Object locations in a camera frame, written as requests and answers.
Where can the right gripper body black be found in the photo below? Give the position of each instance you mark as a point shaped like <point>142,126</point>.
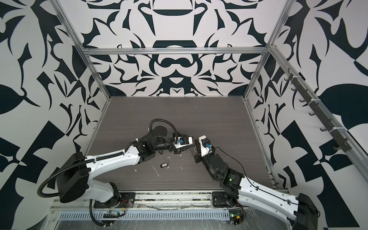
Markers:
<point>198,158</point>

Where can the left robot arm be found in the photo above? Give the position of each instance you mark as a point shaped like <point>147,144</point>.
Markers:
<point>76,179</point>

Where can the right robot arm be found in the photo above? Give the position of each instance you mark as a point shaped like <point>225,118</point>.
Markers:
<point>299,212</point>

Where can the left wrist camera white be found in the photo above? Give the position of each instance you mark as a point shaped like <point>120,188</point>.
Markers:
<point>184,142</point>

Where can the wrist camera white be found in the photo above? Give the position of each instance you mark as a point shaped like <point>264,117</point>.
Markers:
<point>184,142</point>
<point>205,145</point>

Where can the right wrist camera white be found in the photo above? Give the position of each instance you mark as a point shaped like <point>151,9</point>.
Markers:
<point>205,145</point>

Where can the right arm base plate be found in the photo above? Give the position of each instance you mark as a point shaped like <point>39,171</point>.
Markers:
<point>222,199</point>

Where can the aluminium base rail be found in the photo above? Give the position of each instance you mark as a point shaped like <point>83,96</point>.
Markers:
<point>202,199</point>

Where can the right circuit board with wires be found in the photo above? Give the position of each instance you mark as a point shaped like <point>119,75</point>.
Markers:
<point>237,216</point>

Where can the circuit board with wires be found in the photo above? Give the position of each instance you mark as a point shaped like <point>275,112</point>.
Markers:
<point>113,214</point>
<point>237,216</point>

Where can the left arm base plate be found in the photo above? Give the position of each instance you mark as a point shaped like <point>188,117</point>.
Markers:
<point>126,200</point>

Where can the left circuit board with wires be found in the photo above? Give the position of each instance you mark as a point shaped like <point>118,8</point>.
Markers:
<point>113,214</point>

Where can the white slotted cable duct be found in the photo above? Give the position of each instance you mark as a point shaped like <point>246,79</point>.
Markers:
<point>156,215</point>

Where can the horizontal aluminium frame bar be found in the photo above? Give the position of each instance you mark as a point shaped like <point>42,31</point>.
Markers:
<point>157,51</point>

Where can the wall hook rail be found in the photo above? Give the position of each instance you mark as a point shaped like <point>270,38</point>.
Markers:
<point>320,110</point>

